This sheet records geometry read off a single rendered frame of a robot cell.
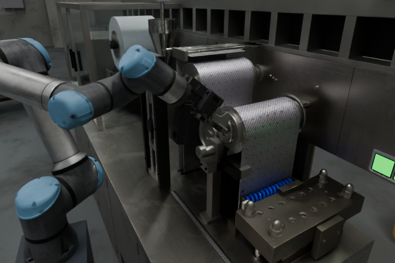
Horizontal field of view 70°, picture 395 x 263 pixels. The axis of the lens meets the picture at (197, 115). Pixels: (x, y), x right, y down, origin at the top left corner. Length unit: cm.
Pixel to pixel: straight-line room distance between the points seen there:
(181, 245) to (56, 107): 59
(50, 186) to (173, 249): 41
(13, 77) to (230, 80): 67
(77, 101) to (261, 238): 58
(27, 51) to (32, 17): 1123
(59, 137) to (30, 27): 1134
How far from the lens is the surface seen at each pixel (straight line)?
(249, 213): 88
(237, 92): 107
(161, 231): 102
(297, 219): 91
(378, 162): 96
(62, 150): 96
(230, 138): 84
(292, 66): 108
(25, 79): 72
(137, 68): 61
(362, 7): 94
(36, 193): 92
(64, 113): 59
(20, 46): 97
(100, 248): 229
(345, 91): 97
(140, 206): 113
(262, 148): 90
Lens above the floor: 162
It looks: 22 degrees down
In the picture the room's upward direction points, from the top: straight up
